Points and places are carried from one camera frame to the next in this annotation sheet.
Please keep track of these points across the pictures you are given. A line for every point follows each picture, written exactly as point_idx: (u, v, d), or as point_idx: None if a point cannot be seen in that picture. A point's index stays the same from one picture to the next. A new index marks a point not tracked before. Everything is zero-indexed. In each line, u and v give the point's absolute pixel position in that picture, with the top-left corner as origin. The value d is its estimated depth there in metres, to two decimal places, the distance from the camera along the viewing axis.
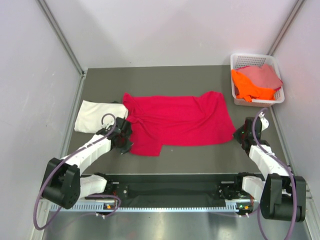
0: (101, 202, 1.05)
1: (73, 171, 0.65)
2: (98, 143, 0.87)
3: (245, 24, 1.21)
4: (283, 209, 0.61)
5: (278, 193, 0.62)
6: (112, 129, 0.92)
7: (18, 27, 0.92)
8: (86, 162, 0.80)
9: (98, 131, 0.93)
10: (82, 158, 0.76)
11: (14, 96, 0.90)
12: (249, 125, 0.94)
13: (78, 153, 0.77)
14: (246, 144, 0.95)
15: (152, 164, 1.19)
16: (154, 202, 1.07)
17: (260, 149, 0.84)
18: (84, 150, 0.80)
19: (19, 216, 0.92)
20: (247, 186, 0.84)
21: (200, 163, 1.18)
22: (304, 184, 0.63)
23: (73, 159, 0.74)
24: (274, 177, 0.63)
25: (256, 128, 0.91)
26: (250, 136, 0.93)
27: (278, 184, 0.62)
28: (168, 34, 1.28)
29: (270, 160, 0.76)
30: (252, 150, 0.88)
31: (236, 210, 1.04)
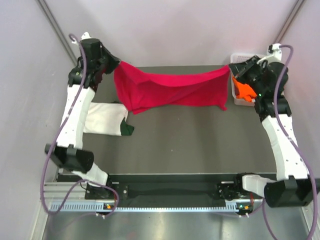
0: (101, 202, 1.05)
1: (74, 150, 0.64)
2: (78, 101, 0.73)
3: (244, 23, 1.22)
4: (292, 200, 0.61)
5: (289, 196, 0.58)
6: (83, 74, 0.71)
7: (18, 26, 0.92)
8: (81, 127, 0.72)
9: (72, 81, 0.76)
10: (73, 132, 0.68)
11: (14, 96, 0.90)
12: (271, 80, 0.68)
13: (65, 128, 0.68)
14: (262, 107, 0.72)
15: (162, 164, 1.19)
16: (153, 202, 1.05)
17: (277, 126, 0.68)
18: (69, 122, 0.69)
19: (19, 216, 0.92)
20: (248, 184, 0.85)
21: (200, 163, 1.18)
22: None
23: (64, 137, 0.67)
24: (289, 184, 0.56)
25: (281, 83, 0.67)
26: (269, 95, 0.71)
27: (292, 190, 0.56)
28: (168, 33, 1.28)
29: (288, 151, 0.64)
30: (267, 121, 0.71)
31: (236, 210, 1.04)
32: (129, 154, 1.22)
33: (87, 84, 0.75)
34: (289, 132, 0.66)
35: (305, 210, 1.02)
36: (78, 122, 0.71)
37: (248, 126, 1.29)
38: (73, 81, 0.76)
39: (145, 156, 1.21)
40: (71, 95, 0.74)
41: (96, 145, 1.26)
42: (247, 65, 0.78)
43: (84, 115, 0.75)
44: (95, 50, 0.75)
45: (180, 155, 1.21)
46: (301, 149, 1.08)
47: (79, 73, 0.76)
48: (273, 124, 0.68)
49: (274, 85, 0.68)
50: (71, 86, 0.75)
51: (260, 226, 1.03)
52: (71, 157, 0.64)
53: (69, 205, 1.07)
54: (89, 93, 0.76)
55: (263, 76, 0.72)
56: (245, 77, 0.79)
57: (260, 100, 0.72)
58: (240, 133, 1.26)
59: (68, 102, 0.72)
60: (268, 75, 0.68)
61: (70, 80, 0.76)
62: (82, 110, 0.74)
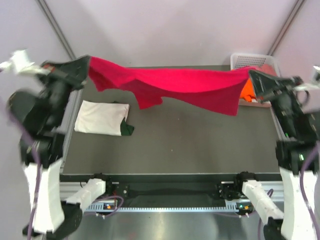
0: (101, 202, 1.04)
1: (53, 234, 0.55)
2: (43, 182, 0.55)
3: (245, 24, 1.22)
4: None
5: None
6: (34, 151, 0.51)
7: (18, 26, 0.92)
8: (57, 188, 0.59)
9: (25, 158, 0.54)
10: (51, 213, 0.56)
11: None
12: (305, 136, 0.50)
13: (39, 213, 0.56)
14: (285, 155, 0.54)
15: (162, 164, 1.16)
16: (153, 202, 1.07)
17: (296, 187, 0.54)
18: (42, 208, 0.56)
19: (19, 216, 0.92)
20: (247, 191, 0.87)
21: (201, 163, 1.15)
22: None
23: (40, 225, 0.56)
24: None
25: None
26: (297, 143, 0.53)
27: None
28: (168, 33, 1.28)
29: (302, 215, 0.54)
30: (286, 173, 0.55)
31: (236, 210, 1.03)
32: (130, 153, 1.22)
33: (47, 163, 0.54)
34: (309, 195, 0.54)
35: None
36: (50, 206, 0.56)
37: (248, 126, 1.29)
38: (28, 159, 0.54)
39: (145, 156, 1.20)
40: (31, 178, 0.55)
41: (97, 145, 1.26)
42: (278, 87, 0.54)
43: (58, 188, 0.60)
44: (37, 112, 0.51)
45: (181, 155, 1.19)
46: None
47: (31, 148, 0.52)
48: (294, 182, 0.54)
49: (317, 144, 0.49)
50: (27, 166, 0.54)
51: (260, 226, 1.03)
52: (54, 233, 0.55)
53: None
54: (53, 168, 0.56)
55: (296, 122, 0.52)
56: (273, 104, 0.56)
57: (286, 148, 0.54)
58: (240, 133, 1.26)
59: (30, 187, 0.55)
60: (303, 124, 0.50)
61: (24, 158, 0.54)
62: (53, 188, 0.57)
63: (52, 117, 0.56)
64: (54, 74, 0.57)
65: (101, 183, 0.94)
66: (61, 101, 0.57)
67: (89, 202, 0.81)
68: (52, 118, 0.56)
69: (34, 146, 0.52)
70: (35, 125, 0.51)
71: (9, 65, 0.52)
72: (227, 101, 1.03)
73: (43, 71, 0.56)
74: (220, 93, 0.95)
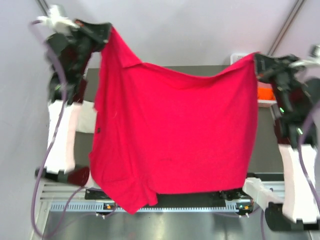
0: (101, 202, 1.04)
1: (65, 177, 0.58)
2: (64, 119, 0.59)
3: (246, 23, 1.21)
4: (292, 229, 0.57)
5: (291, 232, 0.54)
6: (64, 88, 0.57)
7: (17, 26, 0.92)
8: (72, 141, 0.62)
9: (51, 95, 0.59)
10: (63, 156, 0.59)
11: (14, 96, 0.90)
12: (304, 105, 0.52)
13: (52, 151, 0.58)
14: (284, 129, 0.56)
15: None
16: (153, 202, 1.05)
17: (296, 157, 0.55)
18: (56, 144, 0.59)
19: (19, 216, 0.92)
20: (248, 189, 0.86)
21: None
22: None
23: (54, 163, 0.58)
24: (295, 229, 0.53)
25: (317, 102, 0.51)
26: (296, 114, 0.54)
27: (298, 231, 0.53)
28: (168, 33, 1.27)
29: (302, 189, 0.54)
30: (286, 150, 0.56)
31: (236, 210, 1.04)
32: None
33: (70, 100, 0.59)
34: (309, 170, 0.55)
35: None
36: (65, 144, 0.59)
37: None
38: (54, 97, 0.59)
39: None
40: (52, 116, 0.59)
41: None
42: (277, 67, 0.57)
43: (72, 132, 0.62)
44: (67, 53, 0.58)
45: None
46: None
47: (58, 86, 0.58)
48: (292, 155, 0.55)
49: (307, 103, 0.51)
50: (52, 102, 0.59)
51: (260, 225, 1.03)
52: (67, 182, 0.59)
53: (69, 205, 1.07)
54: (74, 107, 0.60)
55: (295, 95, 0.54)
56: (271, 80, 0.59)
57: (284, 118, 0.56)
58: None
59: (51, 122, 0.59)
60: (300, 97, 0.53)
61: (51, 94, 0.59)
62: (71, 129, 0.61)
63: (78, 65, 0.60)
64: (83, 29, 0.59)
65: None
66: (86, 53, 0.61)
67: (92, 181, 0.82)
68: (77, 67, 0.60)
69: (63, 85, 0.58)
70: (65, 64, 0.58)
71: (46, 19, 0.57)
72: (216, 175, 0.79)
73: (74, 24, 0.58)
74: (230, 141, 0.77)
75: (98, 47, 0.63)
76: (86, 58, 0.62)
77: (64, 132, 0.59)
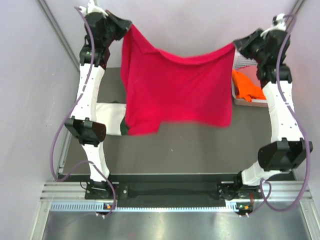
0: (101, 202, 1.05)
1: (91, 123, 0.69)
2: (91, 79, 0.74)
3: (246, 24, 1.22)
4: (282, 160, 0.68)
5: (281, 154, 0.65)
6: (92, 54, 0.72)
7: (18, 26, 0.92)
8: (95, 103, 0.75)
9: (82, 58, 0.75)
10: (88, 107, 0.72)
11: (14, 96, 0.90)
12: (273, 49, 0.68)
13: (80, 103, 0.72)
14: (264, 73, 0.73)
15: (163, 163, 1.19)
16: (153, 202, 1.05)
17: (276, 92, 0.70)
18: (83, 97, 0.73)
19: (18, 216, 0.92)
20: (247, 174, 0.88)
21: (197, 162, 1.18)
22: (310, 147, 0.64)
23: (79, 112, 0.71)
24: (281, 148, 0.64)
25: (283, 50, 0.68)
26: (272, 61, 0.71)
27: (285, 150, 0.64)
28: (168, 34, 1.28)
29: (284, 115, 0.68)
30: (266, 88, 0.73)
31: (236, 210, 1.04)
32: (127, 154, 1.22)
33: (98, 62, 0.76)
34: (288, 97, 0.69)
35: (305, 210, 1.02)
36: (91, 98, 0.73)
37: (245, 128, 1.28)
38: (85, 61, 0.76)
39: (145, 157, 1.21)
40: (83, 73, 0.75)
41: None
42: (251, 37, 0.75)
43: (97, 91, 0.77)
44: (100, 25, 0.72)
45: (179, 156, 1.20)
46: None
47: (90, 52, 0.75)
48: (274, 91, 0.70)
49: (275, 47, 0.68)
50: (83, 65, 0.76)
51: (260, 225, 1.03)
52: (88, 129, 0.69)
53: (69, 205, 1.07)
54: (100, 70, 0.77)
55: (265, 46, 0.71)
56: (248, 49, 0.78)
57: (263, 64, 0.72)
58: (239, 133, 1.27)
59: (82, 79, 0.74)
60: (270, 42, 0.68)
61: (82, 59, 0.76)
62: (95, 87, 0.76)
63: (106, 41, 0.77)
64: (111, 17, 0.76)
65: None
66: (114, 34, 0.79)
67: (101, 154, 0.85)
68: (105, 42, 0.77)
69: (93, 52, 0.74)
70: (97, 34, 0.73)
71: (86, 10, 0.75)
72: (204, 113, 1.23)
73: (105, 13, 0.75)
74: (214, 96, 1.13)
75: (120, 34, 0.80)
76: (111, 37, 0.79)
77: (90, 88, 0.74)
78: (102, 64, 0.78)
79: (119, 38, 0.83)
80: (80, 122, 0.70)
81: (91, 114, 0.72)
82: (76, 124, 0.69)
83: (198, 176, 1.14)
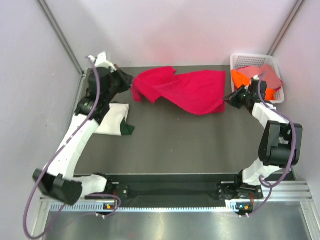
0: (101, 202, 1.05)
1: (62, 181, 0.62)
2: (80, 131, 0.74)
3: (245, 24, 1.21)
4: (279, 150, 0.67)
5: (275, 136, 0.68)
6: (92, 108, 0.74)
7: (17, 26, 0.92)
8: (75, 157, 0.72)
9: (77, 111, 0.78)
10: (66, 162, 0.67)
11: (14, 96, 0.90)
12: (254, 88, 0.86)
13: (59, 156, 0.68)
14: (250, 103, 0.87)
15: (163, 162, 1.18)
16: (153, 202, 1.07)
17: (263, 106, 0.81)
18: (65, 150, 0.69)
19: (19, 216, 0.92)
20: (247, 173, 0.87)
21: (196, 163, 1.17)
22: (300, 129, 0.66)
23: (57, 166, 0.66)
24: (273, 123, 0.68)
25: (261, 89, 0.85)
26: (255, 97, 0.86)
27: (276, 128, 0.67)
28: (169, 34, 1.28)
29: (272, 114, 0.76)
30: (254, 108, 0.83)
31: (236, 210, 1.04)
32: (128, 155, 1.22)
33: (93, 116, 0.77)
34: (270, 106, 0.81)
35: (305, 210, 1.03)
36: (73, 152, 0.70)
37: (245, 128, 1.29)
38: (79, 111, 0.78)
39: (145, 157, 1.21)
40: (75, 125, 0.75)
41: (101, 145, 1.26)
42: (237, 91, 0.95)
43: (82, 145, 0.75)
44: (104, 82, 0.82)
45: (179, 157, 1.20)
46: (304, 149, 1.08)
47: (88, 105, 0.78)
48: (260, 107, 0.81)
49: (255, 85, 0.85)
50: (77, 115, 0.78)
51: (260, 226, 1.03)
52: (57, 189, 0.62)
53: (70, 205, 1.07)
54: (93, 124, 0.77)
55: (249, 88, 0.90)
56: (237, 98, 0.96)
57: (249, 99, 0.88)
58: (240, 134, 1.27)
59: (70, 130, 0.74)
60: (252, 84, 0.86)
61: (77, 109, 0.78)
62: (81, 141, 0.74)
63: (108, 97, 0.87)
64: (119, 73, 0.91)
65: (101, 179, 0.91)
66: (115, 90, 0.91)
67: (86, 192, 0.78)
68: (107, 96, 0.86)
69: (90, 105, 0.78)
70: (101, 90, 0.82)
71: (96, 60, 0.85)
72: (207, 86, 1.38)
73: (113, 68, 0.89)
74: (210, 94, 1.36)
75: (123, 88, 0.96)
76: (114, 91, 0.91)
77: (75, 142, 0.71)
78: (99, 121, 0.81)
79: (120, 91, 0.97)
80: (52, 178, 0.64)
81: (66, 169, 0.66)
82: (47, 179, 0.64)
83: (202, 177, 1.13)
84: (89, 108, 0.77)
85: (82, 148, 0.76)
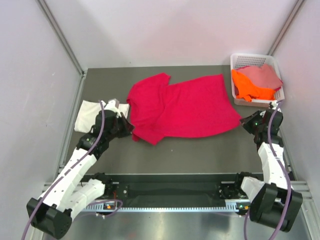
0: (101, 202, 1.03)
1: (54, 212, 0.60)
2: (79, 165, 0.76)
3: (245, 24, 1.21)
4: (271, 216, 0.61)
5: (270, 202, 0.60)
6: (95, 142, 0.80)
7: (17, 26, 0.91)
8: (71, 189, 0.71)
9: (78, 144, 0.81)
10: (61, 193, 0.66)
11: (14, 96, 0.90)
12: (267, 121, 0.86)
13: (56, 186, 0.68)
14: (259, 137, 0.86)
15: (163, 162, 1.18)
16: (153, 202, 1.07)
17: (269, 149, 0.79)
18: (62, 180, 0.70)
19: (19, 216, 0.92)
20: (246, 185, 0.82)
21: (197, 163, 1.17)
22: (299, 201, 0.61)
23: (52, 196, 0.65)
24: (269, 187, 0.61)
25: (274, 122, 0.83)
26: (265, 131, 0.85)
27: (272, 195, 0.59)
28: (169, 34, 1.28)
29: (276, 167, 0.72)
30: (261, 146, 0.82)
31: (236, 210, 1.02)
32: (131, 153, 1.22)
33: (92, 151, 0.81)
34: (278, 154, 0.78)
35: (305, 210, 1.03)
36: (70, 184, 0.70)
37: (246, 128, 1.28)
38: (81, 145, 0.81)
39: (145, 157, 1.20)
40: (75, 157, 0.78)
41: None
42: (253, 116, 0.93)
43: (79, 178, 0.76)
44: (110, 122, 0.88)
45: (180, 158, 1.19)
46: (304, 149, 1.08)
47: (90, 140, 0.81)
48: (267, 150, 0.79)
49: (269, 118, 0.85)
50: (78, 148, 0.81)
51: (260, 226, 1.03)
52: (48, 219, 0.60)
53: None
54: (92, 158, 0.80)
55: (263, 119, 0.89)
56: (250, 125, 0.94)
57: (259, 131, 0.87)
58: (240, 135, 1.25)
59: (70, 162, 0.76)
60: (266, 117, 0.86)
61: (79, 143, 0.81)
62: (79, 174, 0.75)
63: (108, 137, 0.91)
64: (123, 118, 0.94)
65: (98, 185, 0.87)
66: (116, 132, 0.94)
67: (81, 208, 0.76)
68: (107, 134, 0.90)
69: (92, 142, 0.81)
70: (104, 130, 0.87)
71: (106, 105, 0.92)
72: (209, 95, 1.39)
73: (119, 113, 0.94)
74: (214, 104, 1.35)
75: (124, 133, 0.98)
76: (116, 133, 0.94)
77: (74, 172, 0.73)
78: (96, 155, 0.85)
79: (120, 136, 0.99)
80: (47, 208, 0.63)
81: (61, 200, 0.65)
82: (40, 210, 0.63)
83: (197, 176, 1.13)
84: (90, 143, 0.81)
85: (79, 180, 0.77)
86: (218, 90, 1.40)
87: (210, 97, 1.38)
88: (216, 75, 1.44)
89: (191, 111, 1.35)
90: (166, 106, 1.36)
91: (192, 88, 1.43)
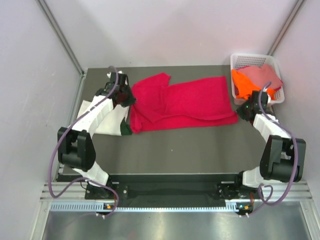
0: (101, 202, 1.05)
1: (84, 136, 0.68)
2: (100, 105, 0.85)
3: (246, 24, 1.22)
4: (283, 167, 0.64)
5: (278, 151, 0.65)
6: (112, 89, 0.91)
7: (17, 26, 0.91)
8: (94, 125, 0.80)
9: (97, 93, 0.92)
10: (89, 123, 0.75)
11: (14, 95, 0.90)
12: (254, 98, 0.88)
13: (84, 118, 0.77)
14: (252, 114, 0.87)
15: (163, 162, 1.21)
16: (154, 202, 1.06)
17: (263, 117, 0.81)
18: (88, 114, 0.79)
19: (19, 216, 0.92)
20: (247, 178, 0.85)
21: (196, 161, 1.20)
22: (304, 145, 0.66)
23: (80, 125, 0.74)
24: (275, 137, 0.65)
25: (262, 99, 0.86)
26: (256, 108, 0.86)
27: (278, 143, 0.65)
28: (168, 34, 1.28)
29: (273, 125, 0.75)
30: (255, 118, 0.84)
31: (236, 210, 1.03)
32: (133, 154, 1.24)
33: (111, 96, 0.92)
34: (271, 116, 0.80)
35: (305, 210, 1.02)
36: (94, 119, 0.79)
37: (248, 131, 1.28)
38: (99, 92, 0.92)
39: (145, 156, 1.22)
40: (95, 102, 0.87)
41: (106, 146, 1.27)
42: None
43: (100, 118, 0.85)
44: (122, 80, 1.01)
45: (180, 157, 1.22)
46: None
47: (106, 91, 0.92)
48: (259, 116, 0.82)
49: (257, 96, 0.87)
50: (96, 96, 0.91)
51: (260, 226, 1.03)
52: (80, 143, 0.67)
53: (70, 205, 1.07)
54: (110, 104, 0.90)
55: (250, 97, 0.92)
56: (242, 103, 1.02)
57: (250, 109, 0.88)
58: (240, 138, 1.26)
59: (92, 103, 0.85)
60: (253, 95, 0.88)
61: (98, 93, 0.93)
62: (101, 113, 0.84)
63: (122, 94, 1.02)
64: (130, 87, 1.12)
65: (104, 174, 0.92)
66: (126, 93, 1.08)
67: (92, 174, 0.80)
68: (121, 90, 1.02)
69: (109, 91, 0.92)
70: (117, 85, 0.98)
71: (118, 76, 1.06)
72: (207, 97, 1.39)
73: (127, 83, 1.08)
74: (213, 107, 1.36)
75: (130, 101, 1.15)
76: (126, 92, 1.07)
77: (98, 108, 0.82)
78: (114, 104, 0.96)
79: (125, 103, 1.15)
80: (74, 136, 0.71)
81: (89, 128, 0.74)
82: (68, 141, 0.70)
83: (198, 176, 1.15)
84: (107, 92, 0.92)
85: (98, 121, 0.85)
86: (218, 93, 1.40)
87: (209, 98, 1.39)
88: (217, 78, 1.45)
89: (190, 112, 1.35)
90: (166, 106, 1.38)
91: (191, 89, 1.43)
